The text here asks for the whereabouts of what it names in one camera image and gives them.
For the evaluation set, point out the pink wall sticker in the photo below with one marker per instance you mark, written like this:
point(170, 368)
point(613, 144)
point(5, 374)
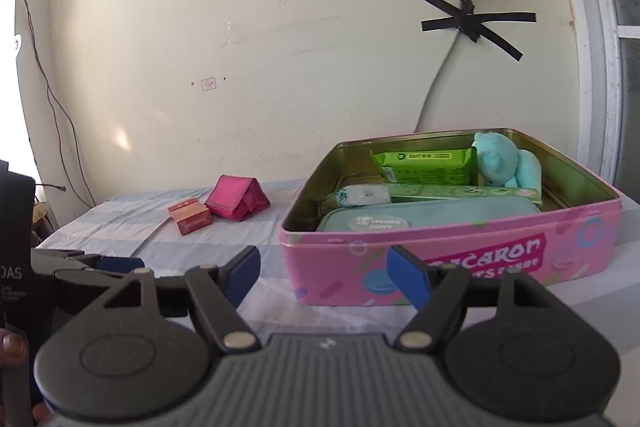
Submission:
point(208, 83)

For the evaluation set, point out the teal plush toy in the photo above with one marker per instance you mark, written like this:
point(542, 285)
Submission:
point(500, 157)

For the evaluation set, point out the teal pencil case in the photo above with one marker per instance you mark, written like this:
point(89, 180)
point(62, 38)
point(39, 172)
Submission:
point(450, 214)

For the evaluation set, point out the person's left hand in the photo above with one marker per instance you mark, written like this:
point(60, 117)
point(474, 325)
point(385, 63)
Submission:
point(11, 347)

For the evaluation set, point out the green wipes packet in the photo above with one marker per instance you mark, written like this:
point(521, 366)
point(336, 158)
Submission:
point(425, 167)

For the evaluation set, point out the black tape cross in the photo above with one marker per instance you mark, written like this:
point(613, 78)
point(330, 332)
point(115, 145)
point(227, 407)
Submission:
point(475, 24)

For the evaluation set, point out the small orange box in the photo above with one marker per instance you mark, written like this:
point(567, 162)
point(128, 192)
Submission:
point(190, 217)

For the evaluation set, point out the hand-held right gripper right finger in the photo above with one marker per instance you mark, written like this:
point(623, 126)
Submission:
point(407, 272)

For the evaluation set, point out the green toothpaste box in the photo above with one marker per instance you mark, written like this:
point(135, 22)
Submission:
point(450, 192)

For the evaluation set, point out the white window frame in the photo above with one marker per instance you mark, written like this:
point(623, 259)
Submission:
point(600, 32)

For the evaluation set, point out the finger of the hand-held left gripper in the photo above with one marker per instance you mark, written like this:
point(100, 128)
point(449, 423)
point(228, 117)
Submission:
point(80, 289)
point(120, 263)

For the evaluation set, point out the pink tin box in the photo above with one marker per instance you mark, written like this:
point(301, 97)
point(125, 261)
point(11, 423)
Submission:
point(340, 277)

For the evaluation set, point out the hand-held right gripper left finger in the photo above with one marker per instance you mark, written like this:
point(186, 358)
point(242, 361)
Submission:
point(245, 268)

